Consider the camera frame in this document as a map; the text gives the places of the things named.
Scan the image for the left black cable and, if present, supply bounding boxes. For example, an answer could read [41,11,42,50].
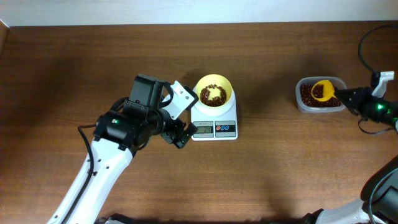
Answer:
[58,96,131,224]

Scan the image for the white digital kitchen scale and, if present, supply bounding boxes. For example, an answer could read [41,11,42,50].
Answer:
[190,90,238,141]

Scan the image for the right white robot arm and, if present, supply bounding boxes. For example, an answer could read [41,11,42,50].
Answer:
[299,88,397,224]

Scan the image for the yellow plastic bowl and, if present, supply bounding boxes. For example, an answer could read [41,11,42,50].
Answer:
[195,74,233,108]

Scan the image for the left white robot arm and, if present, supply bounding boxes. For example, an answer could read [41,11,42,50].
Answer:
[49,75,198,223]

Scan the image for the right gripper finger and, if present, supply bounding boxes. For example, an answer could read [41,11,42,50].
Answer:
[337,95,361,116]
[334,88,363,98]

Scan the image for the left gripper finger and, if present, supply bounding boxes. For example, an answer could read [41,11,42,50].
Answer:
[185,123,198,138]
[173,131,190,149]

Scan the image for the clear plastic food container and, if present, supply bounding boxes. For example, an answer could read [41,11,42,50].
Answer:
[295,77,347,113]

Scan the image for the red beans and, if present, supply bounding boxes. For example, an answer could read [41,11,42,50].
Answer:
[300,84,342,108]

